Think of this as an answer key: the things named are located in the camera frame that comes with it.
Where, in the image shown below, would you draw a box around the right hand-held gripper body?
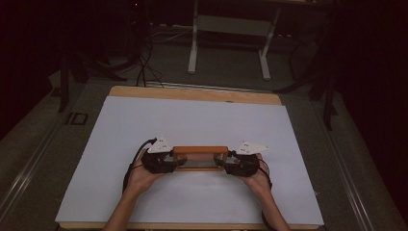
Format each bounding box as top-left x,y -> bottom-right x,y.
223,141 -> 270,178

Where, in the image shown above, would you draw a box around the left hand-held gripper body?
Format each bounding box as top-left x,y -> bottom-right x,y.
140,136 -> 178,175

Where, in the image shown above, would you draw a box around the orange wooden frame box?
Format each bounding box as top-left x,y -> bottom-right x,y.
170,145 -> 230,173

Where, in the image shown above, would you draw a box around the person's left hand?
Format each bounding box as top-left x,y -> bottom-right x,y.
127,156 -> 168,195

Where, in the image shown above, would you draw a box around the person's right hand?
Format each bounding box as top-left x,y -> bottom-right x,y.
239,153 -> 273,197

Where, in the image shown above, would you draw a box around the white table cover sheet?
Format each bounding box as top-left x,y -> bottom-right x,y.
55,95 -> 325,226

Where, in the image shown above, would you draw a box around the wooden table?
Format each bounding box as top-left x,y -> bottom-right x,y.
58,85 -> 323,231

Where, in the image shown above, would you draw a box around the dark metal stand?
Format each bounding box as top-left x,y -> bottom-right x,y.
57,47 -> 129,114
273,15 -> 341,132

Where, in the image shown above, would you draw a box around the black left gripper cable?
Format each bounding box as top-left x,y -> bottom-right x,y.
121,138 -> 159,194

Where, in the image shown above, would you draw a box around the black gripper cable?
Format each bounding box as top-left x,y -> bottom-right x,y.
259,158 -> 274,231
121,138 -> 159,194

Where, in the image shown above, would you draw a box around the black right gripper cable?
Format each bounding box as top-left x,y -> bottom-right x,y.
259,158 -> 274,231

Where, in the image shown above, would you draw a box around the black floor cables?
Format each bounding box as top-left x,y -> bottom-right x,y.
134,30 -> 166,89

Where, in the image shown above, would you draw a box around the metal floor rail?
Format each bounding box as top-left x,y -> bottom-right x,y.
320,105 -> 378,231
0,119 -> 66,222

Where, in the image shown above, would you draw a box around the white metal table frame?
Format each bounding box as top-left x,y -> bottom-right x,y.
187,0 -> 283,82

